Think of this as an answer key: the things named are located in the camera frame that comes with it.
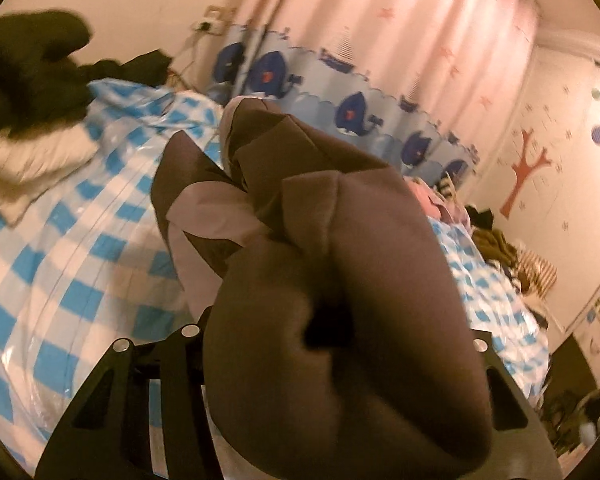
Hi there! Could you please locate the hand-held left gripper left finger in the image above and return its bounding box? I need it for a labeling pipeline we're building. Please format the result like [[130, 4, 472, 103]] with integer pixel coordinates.
[[34, 305, 221, 480]]

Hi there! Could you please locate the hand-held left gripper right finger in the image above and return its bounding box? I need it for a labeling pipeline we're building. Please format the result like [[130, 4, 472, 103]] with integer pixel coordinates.
[[472, 330, 563, 480]]

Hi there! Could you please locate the pink and brown jacket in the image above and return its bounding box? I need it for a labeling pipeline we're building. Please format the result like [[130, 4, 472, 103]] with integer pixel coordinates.
[[151, 96, 495, 480]]

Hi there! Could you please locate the dark clothes pile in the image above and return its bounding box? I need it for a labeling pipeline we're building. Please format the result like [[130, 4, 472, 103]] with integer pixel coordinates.
[[467, 205, 520, 266]]

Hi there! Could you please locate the blue checkered plastic bed cover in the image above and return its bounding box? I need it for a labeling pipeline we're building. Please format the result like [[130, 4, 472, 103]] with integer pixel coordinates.
[[0, 77, 550, 476]]

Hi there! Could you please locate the brown striped cloth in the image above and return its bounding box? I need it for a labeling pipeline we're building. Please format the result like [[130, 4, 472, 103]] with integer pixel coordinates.
[[514, 252, 558, 297]]

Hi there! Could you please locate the white folded cloth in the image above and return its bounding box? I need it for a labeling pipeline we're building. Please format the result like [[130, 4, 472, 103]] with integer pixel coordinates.
[[0, 122, 101, 226]]

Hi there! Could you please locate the pink clothing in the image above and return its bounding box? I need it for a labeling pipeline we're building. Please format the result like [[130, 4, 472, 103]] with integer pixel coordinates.
[[405, 177, 473, 226]]

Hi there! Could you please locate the dark striped cloth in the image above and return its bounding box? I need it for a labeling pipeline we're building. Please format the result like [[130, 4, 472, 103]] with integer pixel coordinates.
[[437, 171, 463, 198]]

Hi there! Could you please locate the black fuzzy garment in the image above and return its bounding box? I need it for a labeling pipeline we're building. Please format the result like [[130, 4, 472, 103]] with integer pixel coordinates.
[[0, 9, 95, 143]]

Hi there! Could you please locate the pink whale print curtain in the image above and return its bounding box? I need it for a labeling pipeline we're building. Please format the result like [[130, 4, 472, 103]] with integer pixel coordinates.
[[207, 0, 540, 191]]

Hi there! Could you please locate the red tree wall sticker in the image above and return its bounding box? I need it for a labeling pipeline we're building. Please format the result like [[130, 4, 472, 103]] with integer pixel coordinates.
[[500, 127, 553, 218]]

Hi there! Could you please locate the thin dark cable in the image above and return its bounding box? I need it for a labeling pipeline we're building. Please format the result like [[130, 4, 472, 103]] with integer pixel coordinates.
[[172, 27, 215, 92]]

